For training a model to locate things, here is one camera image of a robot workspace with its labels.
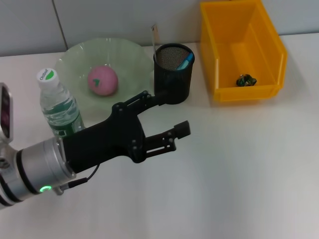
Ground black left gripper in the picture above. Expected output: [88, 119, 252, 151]
[62, 90, 192, 174]

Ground black mesh pen holder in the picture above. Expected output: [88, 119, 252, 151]
[153, 43, 195, 105]

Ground clear green-label water bottle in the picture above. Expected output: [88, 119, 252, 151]
[36, 67, 86, 138]

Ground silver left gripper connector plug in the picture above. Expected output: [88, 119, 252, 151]
[53, 184, 70, 197]

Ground yellow plastic bin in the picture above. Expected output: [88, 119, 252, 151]
[199, 0, 289, 102]

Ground translucent green fruit plate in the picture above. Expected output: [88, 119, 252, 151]
[54, 37, 155, 129]

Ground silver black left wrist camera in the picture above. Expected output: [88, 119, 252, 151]
[0, 83, 13, 144]

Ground clear plastic ruler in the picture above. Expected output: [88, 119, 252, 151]
[150, 23, 159, 61]

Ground pink peach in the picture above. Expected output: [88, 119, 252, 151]
[87, 65, 119, 97]

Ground left arm grey cable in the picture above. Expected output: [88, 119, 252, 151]
[66, 163, 101, 189]

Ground blue scissors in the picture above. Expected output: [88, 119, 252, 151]
[164, 51, 195, 85]

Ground green plastic wrapper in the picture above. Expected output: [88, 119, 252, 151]
[236, 73, 257, 87]

